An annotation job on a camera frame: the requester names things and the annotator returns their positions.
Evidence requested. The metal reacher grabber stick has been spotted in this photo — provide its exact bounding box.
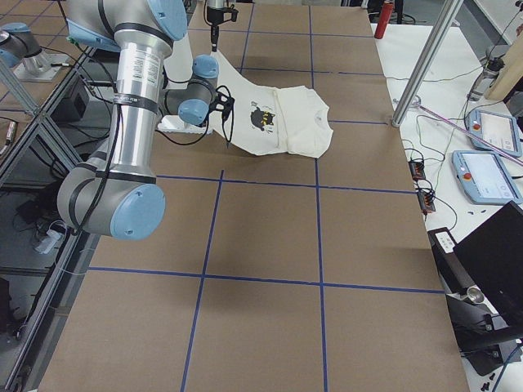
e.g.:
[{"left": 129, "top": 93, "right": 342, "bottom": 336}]
[{"left": 412, "top": 101, "right": 523, "bottom": 167}]

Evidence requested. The red water bottle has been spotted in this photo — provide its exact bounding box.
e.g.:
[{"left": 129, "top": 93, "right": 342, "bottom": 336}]
[{"left": 374, "top": 0, "right": 394, "bottom": 39}]

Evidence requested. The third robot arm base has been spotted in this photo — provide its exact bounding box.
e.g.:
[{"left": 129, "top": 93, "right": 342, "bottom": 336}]
[{"left": 1, "top": 22, "right": 60, "bottom": 82}]

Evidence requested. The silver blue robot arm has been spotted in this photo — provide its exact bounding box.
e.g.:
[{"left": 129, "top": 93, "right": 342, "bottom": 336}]
[
  {"left": 203, "top": 0, "right": 239, "bottom": 52},
  {"left": 57, "top": 1, "right": 235, "bottom": 240}
]

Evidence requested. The grey drinking bottle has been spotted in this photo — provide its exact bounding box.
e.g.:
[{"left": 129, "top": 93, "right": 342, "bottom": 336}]
[{"left": 467, "top": 45, "right": 509, "bottom": 102}]

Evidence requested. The aluminium frame post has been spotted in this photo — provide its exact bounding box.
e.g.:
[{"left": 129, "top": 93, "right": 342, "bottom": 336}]
[{"left": 391, "top": 0, "right": 463, "bottom": 127}]

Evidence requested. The blue teach pendant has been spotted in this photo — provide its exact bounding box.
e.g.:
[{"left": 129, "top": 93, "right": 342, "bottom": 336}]
[
  {"left": 465, "top": 109, "right": 522, "bottom": 158},
  {"left": 451, "top": 150, "right": 522, "bottom": 206}
]

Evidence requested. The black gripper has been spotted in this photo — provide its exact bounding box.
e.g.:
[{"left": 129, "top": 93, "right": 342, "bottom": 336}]
[
  {"left": 205, "top": 4, "right": 239, "bottom": 52},
  {"left": 211, "top": 85, "right": 235, "bottom": 149}
]

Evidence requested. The cream long-sleeve cat shirt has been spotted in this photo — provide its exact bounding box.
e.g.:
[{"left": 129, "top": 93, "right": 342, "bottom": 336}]
[{"left": 210, "top": 51, "right": 333, "bottom": 158}]

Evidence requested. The far blue teach pendant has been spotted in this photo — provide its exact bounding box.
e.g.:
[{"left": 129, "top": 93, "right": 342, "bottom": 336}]
[{"left": 465, "top": 109, "right": 522, "bottom": 158}]

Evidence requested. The near blue teach pendant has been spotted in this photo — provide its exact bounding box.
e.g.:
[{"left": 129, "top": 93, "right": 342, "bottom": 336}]
[{"left": 451, "top": 150, "right": 522, "bottom": 206}]

